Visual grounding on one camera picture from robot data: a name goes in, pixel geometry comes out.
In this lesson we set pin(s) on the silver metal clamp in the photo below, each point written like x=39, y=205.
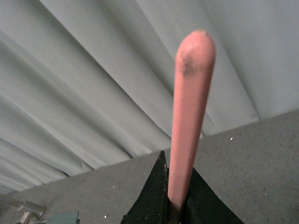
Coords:
x=29, y=209

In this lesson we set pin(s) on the teal object at edge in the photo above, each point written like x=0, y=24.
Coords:
x=64, y=218

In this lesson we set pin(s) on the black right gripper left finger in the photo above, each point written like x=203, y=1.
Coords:
x=151, y=204

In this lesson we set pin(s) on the pink chopstick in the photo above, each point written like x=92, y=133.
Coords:
x=193, y=74

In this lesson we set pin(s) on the white curtain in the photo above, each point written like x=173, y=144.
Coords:
x=89, y=83

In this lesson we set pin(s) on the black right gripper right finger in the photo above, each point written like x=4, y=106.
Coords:
x=203, y=206

